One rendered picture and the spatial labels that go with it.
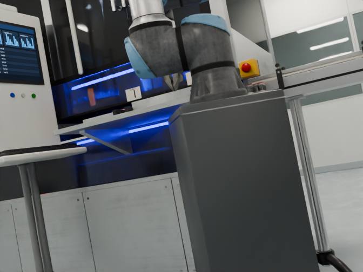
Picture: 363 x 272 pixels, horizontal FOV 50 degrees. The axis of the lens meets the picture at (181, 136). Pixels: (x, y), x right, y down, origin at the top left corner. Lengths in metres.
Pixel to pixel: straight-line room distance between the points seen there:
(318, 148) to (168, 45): 5.44
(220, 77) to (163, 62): 0.15
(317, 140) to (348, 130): 0.46
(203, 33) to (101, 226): 1.41
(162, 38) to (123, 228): 1.29
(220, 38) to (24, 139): 1.29
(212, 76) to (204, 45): 0.08
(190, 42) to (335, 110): 5.38
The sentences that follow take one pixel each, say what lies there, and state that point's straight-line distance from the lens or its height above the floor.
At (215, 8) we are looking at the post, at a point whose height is 1.29.
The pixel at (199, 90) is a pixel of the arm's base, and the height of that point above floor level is 0.83.
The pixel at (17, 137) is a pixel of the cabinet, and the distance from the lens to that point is 2.02.
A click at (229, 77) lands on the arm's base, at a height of 0.85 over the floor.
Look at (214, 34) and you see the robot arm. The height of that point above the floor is 0.96.
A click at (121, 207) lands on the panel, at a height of 0.47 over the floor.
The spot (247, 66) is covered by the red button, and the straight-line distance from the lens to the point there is 1.71.
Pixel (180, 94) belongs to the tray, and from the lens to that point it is 1.44.
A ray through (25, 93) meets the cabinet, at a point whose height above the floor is 1.12.
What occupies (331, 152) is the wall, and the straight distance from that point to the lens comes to 6.31.
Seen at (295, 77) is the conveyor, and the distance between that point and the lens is 1.81.
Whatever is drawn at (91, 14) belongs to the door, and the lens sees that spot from 2.20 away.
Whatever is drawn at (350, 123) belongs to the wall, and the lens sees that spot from 6.27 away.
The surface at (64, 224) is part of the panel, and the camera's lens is 2.33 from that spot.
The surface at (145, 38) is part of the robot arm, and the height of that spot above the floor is 0.98.
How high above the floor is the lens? 0.69
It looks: 2 degrees up
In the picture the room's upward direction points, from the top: 11 degrees counter-clockwise
